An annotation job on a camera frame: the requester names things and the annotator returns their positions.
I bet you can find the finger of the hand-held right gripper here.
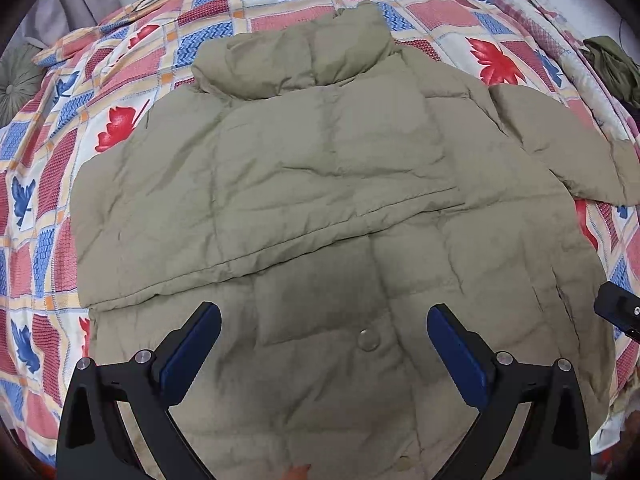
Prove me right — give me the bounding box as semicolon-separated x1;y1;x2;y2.
594;282;640;345

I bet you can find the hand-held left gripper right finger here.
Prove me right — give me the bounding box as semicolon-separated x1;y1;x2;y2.
426;303;593;480

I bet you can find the olive green cloth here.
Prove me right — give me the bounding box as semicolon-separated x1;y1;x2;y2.
582;35;640;103

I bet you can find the leaf-print checked bed quilt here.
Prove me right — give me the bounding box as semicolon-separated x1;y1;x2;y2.
0;0;640;471

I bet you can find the khaki puffer jacket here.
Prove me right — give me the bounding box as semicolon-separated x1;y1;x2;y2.
70;2;636;480

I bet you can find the round grey-green cushion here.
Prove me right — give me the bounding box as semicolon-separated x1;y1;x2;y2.
0;42;48;128

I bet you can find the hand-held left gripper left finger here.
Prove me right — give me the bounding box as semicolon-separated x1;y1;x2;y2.
55;301;223;480

